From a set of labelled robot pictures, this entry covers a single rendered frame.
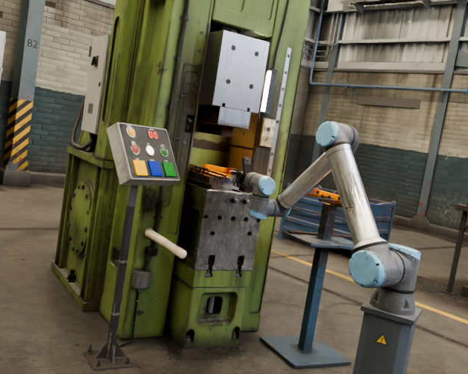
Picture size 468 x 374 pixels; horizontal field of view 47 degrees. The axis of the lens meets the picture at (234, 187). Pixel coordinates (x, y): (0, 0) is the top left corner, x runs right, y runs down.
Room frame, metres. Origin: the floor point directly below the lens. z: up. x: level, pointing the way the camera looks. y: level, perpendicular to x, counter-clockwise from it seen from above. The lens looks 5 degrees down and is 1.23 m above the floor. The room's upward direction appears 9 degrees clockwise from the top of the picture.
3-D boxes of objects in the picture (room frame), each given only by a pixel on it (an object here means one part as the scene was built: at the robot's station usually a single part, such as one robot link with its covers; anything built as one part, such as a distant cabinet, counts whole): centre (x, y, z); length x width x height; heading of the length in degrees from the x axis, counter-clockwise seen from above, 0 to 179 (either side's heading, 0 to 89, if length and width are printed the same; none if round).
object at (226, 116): (3.17, 0.16, 1.32); 0.42 x 0.20 x 0.10; 31
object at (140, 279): (2.90, 0.42, 0.36); 0.09 x 0.07 x 0.12; 121
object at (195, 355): (2.95, 0.03, 0.01); 0.58 x 0.39 x 0.01; 121
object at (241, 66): (3.19, 0.13, 1.56); 0.42 x 0.39 x 0.40; 31
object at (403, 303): (2.27, -0.75, 0.65); 0.19 x 0.19 x 0.10
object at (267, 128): (3.26, -0.15, 1.27); 0.09 x 0.02 x 0.17; 121
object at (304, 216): (6.83, -1.35, 0.36); 1.20 x 0.80 x 0.72; 49
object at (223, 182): (3.17, 0.16, 0.96); 0.42 x 0.20 x 0.09; 31
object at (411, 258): (2.26, -0.75, 0.79); 0.17 x 0.15 x 0.18; 131
